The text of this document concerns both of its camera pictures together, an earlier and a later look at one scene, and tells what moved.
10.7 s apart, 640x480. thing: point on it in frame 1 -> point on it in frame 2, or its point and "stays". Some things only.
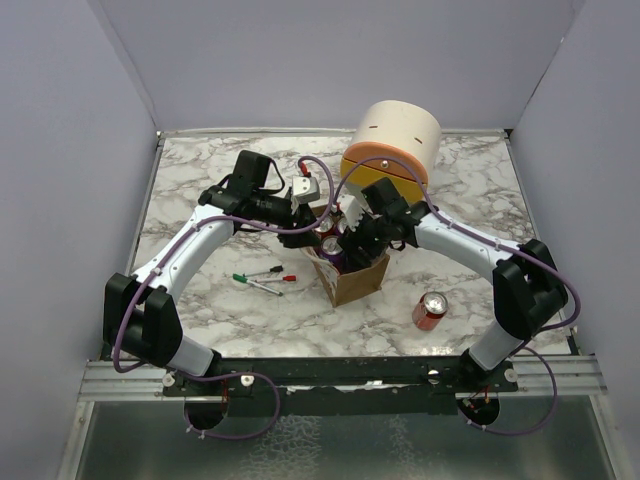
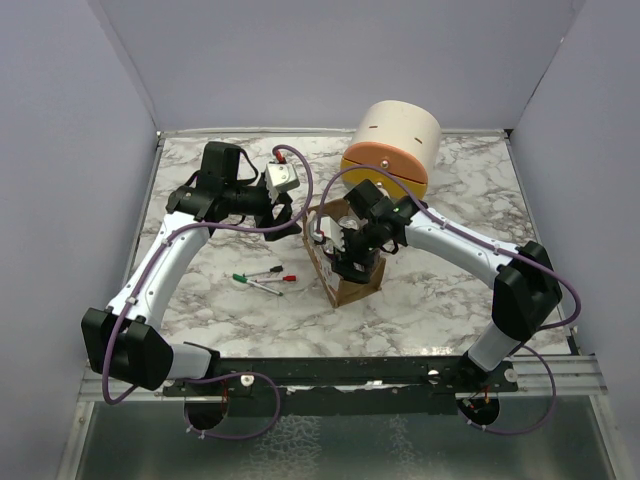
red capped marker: x=285 y=278 stays
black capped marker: x=271 y=270 stays
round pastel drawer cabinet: x=397 y=129 stays
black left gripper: x=299 y=238 -> x=283 y=199
